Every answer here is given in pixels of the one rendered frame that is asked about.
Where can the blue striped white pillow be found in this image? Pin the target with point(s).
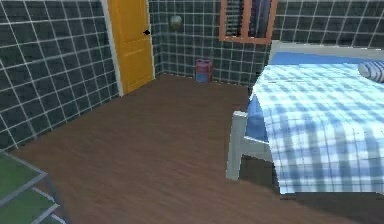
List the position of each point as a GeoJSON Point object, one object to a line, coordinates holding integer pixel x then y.
{"type": "Point", "coordinates": [373, 70]}

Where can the bed with blue checked blanket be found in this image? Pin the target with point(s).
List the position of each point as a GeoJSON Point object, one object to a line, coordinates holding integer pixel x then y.
{"type": "Point", "coordinates": [320, 123]}

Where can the yellow room door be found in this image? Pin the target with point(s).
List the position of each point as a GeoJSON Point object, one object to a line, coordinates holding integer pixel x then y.
{"type": "Point", "coordinates": [130, 46]}

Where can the orange framed window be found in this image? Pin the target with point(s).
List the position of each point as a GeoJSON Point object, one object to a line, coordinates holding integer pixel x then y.
{"type": "Point", "coordinates": [248, 20]}

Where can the round pale wall lamp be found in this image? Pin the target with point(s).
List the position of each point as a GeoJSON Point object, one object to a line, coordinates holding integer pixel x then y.
{"type": "Point", "coordinates": [175, 22]}

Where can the pink and blue bin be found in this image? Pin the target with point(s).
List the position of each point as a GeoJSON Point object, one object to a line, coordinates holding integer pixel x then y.
{"type": "Point", "coordinates": [204, 70]}

